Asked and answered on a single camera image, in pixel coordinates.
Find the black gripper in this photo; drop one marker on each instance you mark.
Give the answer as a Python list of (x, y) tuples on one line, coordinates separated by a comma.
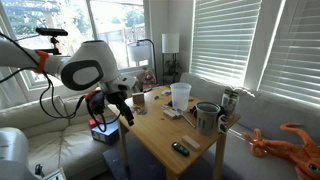
[(116, 97)]

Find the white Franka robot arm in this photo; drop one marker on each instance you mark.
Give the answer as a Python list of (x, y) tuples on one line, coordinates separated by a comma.
[(90, 56)]

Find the blue cardboard box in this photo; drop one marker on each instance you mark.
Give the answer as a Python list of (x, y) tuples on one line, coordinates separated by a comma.
[(106, 132)]

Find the light wooden table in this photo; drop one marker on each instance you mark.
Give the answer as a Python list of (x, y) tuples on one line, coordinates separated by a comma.
[(156, 130)]

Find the small red box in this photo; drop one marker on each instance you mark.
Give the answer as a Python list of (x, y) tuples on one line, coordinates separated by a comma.
[(93, 123)]

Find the small green sticker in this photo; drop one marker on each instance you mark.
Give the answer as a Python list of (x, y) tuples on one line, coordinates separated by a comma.
[(165, 106)]

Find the brown plush toy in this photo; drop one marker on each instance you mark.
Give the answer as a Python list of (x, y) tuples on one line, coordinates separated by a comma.
[(146, 77)]

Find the small blue object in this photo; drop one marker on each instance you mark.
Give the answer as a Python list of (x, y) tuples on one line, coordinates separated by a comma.
[(170, 104)]

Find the dark blue rug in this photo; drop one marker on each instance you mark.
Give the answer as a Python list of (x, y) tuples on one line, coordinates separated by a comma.
[(143, 165)]

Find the tall clear plastic container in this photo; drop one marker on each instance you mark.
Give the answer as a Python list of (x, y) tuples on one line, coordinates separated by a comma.
[(180, 96)]

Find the thin wooden stick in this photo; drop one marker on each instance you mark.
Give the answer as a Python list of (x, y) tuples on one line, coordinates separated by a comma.
[(187, 120)]

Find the arc floor lamp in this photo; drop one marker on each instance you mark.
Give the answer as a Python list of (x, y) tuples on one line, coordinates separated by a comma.
[(139, 53)]

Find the black green remote control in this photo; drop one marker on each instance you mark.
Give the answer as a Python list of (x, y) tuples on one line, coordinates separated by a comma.
[(180, 149)]

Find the green potted plant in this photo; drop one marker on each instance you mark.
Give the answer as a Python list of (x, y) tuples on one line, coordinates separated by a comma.
[(172, 66)]

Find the small dark sticker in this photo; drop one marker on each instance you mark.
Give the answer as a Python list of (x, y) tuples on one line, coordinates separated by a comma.
[(191, 99)]

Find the black headphones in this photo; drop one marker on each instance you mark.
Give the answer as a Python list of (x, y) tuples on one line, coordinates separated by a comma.
[(193, 111)]

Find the white leather sofa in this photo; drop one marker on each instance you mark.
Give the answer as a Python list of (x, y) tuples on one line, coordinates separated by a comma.
[(66, 143)]

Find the white shade shelf lamp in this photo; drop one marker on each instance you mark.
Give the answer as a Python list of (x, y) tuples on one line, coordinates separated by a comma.
[(170, 43)]

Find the white sunglasses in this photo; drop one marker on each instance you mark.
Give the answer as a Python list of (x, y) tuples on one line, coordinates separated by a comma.
[(222, 125)]

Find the white window blind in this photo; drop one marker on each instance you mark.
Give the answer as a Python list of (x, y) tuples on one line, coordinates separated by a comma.
[(293, 50), (223, 40)]

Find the gray fabric sofa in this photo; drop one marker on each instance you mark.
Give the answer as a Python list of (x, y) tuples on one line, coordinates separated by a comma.
[(273, 113)]

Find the orange octopus plush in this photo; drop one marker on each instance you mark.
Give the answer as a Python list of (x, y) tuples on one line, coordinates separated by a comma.
[(290, 150)]

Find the black stereo camera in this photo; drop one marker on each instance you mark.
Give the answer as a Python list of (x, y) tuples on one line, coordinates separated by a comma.
[(51, 31)]

